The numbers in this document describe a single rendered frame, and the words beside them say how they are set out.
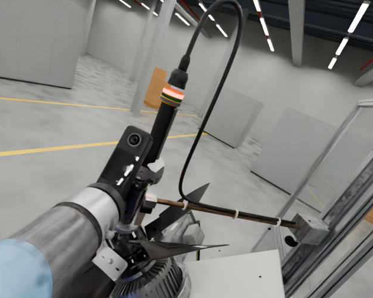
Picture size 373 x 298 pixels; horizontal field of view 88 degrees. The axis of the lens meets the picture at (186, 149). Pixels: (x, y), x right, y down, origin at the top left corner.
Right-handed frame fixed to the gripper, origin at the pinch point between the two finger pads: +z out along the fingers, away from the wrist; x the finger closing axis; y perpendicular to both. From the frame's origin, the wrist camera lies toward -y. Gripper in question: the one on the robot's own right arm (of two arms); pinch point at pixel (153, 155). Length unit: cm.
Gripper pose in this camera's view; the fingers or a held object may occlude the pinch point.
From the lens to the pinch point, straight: 46.4
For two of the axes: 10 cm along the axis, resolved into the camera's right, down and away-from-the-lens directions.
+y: -3.8, 8.6, 3.3
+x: 9.0, 4.2, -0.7
